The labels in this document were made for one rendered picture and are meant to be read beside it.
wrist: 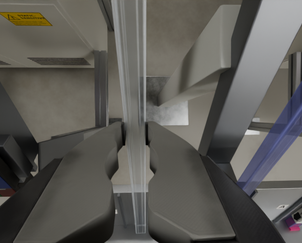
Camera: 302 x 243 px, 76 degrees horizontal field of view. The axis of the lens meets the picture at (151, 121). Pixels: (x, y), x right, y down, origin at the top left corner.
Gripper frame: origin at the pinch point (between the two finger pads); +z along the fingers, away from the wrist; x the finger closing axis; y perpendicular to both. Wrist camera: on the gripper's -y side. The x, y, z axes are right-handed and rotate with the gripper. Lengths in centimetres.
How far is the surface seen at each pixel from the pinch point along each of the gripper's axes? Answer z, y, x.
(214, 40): 9.8, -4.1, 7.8
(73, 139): 17.7, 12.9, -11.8
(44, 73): 87, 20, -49
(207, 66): 11.0, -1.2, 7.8
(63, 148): 13.8, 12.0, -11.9
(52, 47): 58, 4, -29
